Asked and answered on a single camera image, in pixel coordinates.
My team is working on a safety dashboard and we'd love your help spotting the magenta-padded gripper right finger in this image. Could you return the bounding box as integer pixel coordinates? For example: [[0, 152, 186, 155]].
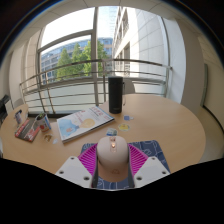
[[127, 143, 171, 189]]

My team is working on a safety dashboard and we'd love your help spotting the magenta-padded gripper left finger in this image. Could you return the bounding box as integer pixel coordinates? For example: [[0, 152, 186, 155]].
[[54, 143, 100, 189]]

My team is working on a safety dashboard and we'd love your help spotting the pale pink computer mouse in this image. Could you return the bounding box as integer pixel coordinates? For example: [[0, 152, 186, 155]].
[[96, 134, 130, 183]]

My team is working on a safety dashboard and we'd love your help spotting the blue patterned mouse pad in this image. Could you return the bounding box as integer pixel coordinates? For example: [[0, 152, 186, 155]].
[[79, 139, 171, 191]]

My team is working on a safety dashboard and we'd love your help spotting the light blue magazine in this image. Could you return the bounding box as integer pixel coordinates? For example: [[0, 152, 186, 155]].
[[56, 105, 116, 144]]

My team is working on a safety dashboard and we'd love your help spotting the round yellow sticker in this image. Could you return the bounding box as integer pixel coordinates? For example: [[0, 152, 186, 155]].
[[117, 123, 131, 132]]

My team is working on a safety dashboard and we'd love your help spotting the blue white sticker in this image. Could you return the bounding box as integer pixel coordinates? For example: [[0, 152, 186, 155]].
[[106, 128, 118, 137]]

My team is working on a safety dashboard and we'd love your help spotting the red magazine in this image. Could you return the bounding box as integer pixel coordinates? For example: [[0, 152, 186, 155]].
[[14, 117, 42, 143]]

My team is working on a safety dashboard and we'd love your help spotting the small white blue cup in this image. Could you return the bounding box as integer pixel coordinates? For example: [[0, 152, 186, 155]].
[[13, 109, 24, 126]]

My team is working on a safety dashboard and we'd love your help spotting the black cylindrical tumbler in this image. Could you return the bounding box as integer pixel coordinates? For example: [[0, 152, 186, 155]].
[[107, 75, 127, 115]]

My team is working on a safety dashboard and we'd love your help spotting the grey chair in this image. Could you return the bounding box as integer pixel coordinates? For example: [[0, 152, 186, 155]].
[[122, 78, 136, 95], [12, 97, 25, 109]]

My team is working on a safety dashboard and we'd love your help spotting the metal balcony railing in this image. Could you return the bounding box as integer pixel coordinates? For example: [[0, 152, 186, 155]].
[[19, 58, 174, 114]]

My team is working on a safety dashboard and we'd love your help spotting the black printer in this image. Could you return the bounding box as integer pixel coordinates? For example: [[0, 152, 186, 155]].
[[0, 94, 11, 124]]

